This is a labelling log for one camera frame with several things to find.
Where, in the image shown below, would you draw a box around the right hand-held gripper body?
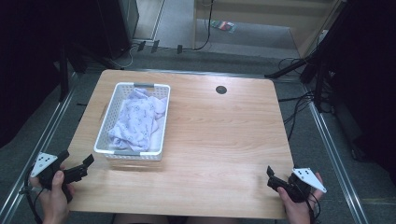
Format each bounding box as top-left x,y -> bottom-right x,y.
266,167 -> 328,203

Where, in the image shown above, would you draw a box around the black stand with leg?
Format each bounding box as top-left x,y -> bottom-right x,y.
263,27 -> 335,114

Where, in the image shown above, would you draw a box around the person's left hand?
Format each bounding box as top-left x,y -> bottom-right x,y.
29,169 -> 76,224

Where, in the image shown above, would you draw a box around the light wooden shelf unit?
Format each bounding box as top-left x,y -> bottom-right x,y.
191,0 -> 347,59

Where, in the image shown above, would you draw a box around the white cable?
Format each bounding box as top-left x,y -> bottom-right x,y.
109,45 -> 140,70

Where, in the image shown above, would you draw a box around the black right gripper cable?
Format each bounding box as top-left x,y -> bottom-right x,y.
305,191 -> 322,224

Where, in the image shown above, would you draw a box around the dark cabinet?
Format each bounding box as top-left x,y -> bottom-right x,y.
92,0 -> 140,61

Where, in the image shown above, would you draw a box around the black floor cables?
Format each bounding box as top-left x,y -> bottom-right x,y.
276,56 -> 317,142

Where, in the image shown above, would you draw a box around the person's right hand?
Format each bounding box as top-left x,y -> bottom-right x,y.
276,172 -> 325,224

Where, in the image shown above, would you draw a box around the white plastic basket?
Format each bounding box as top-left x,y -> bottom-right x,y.
93,81 -> 172,162

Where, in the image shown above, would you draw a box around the metal floor rail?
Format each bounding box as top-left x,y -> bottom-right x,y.
0,72 -> 78,224
303,83 -> 372,224

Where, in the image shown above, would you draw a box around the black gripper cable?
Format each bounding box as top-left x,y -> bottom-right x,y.
305,191 -> 322,224
18,167 -> 44,224

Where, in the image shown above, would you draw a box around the black hanging cable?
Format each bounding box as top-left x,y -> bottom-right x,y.
192,0 -> 217,51

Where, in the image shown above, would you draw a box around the black curtain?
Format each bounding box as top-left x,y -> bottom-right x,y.
320,0 -> 396,188
0,0 -> 104,149

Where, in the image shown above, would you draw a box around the lilac patterned cloth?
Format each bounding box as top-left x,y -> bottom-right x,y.
107,87 -> 169,153

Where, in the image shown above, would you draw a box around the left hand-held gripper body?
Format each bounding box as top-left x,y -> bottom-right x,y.
30,151 -> 89,203

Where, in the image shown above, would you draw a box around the colourful packet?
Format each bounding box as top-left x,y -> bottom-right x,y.
210,20 -> 238,34

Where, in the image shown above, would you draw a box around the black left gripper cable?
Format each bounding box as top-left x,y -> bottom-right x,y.
18,167 -> 44,224

